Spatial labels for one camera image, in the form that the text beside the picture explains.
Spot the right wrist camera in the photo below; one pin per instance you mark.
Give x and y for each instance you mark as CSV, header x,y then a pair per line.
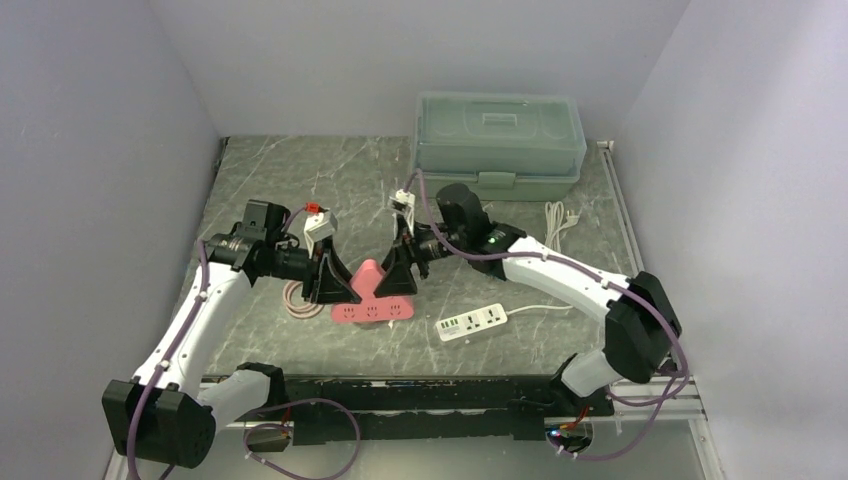
x,y
402,202

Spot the aluminium rail frame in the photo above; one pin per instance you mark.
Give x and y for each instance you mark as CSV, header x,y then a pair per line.
x,y
354,178

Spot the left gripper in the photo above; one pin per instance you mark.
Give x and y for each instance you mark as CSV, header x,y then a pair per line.
x,y
330,285

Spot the green plastic storage box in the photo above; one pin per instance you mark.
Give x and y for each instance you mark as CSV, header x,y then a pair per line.
x,y
503,147

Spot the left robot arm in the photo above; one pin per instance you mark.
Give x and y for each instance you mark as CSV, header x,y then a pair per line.
x,y
162,414

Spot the pink triangular socket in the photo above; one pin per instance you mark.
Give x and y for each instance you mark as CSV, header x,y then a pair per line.
x,y
371,309

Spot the white power strip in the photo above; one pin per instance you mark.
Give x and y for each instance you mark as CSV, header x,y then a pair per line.
x,y
471,323

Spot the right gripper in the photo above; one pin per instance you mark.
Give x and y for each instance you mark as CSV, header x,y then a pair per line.
x,y
408,245

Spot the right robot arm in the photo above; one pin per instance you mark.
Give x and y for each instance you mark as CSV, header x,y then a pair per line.
x,y
640,327

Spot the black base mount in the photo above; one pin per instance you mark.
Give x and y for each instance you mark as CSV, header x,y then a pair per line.
x,y
325,409

